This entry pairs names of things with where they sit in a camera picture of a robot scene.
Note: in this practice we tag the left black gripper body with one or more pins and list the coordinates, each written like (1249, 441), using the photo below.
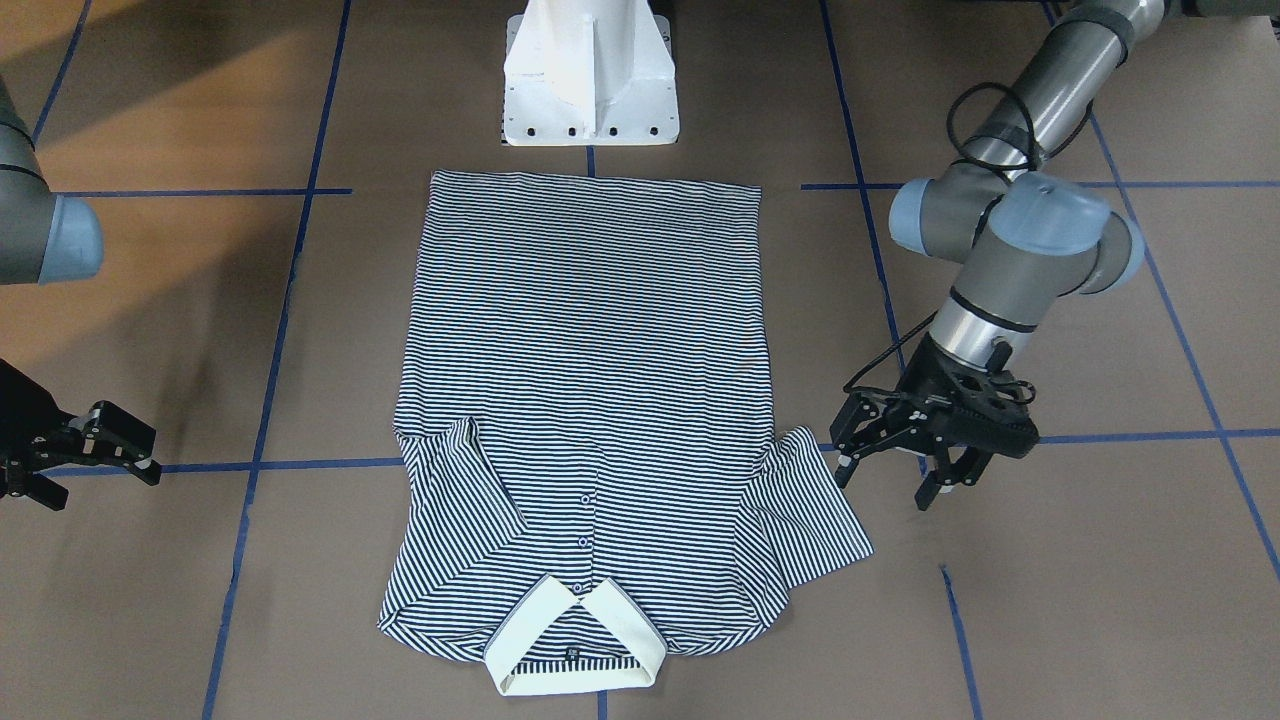
(921, 374)

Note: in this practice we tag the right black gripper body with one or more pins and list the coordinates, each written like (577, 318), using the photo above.
(22, 415)

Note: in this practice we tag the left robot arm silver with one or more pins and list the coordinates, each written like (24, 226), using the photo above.
(1022, 239)

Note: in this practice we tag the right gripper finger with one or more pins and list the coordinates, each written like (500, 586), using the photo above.
(107, 435)
(20, 483)

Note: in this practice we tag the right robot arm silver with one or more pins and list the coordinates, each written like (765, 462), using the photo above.
(47, 237)

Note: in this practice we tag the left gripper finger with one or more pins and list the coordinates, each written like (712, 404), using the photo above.
(871, 421)
(946, 473)

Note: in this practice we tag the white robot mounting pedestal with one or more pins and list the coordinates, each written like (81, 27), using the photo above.
(590, 73)

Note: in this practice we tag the striped polo shirt white collar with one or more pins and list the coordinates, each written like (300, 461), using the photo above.
(585, 415)

